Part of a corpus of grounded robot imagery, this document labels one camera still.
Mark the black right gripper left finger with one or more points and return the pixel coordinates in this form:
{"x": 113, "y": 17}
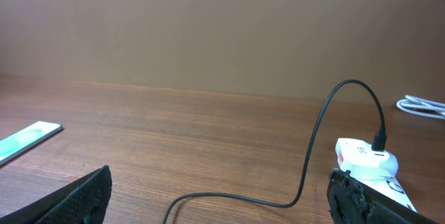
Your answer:
{"x": 83, "y": 201}

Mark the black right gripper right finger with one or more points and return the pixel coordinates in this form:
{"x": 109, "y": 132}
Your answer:
{"x": 352, "y": 202}

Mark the Galaxy smartphone with teal screen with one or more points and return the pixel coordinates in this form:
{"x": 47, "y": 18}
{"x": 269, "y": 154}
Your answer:
{"x": 23, "y": 140}

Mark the white power strip socket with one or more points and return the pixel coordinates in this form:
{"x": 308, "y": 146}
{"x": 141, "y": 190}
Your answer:
{"x": 390, "y": 187}

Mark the white USB charger adapter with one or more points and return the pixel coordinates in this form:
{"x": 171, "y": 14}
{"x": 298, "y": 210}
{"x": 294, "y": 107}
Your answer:
{"x": 364, "y": 163}

